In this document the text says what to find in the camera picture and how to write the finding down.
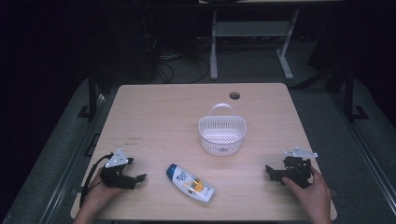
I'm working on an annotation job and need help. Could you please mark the black floor cables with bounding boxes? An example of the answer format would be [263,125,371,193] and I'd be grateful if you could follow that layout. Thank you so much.
[154,36,212,85]

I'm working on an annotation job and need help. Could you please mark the black metal stand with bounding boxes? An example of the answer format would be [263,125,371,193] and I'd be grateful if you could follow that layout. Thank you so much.
[342,66,370,122]
[77,72,100,122]

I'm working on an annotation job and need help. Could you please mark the white plastic basket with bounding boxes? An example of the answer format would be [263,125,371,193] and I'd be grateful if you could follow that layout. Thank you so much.
[198,103,248,158]

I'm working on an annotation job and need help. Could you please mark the white metal desk frame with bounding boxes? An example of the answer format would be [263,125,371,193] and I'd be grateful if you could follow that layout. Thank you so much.
[209,8,301,81]

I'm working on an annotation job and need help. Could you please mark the grey metal floor rail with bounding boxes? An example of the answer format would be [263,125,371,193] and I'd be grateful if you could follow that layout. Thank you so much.
[331,92,396,217]
[38,92,108,224]

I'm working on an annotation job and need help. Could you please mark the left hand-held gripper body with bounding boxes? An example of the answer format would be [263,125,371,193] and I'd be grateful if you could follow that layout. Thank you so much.
[99,147,138,190]

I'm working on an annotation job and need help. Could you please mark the person's left hand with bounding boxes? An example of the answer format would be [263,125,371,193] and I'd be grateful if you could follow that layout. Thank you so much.
[80,169,126,214]

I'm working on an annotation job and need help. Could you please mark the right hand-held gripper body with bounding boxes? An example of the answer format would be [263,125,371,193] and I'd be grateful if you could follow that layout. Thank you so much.
[280,146,319,189]

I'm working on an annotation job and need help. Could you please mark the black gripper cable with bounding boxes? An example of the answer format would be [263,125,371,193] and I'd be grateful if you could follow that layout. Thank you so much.
[79,151,115,209]

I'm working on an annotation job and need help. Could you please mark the person's right hand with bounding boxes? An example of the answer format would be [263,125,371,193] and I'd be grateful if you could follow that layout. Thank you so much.
[281,165,332,217]

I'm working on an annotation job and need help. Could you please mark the white blue-capped lotion bottle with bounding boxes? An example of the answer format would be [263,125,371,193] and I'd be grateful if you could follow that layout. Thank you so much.
[165,162,217,203]

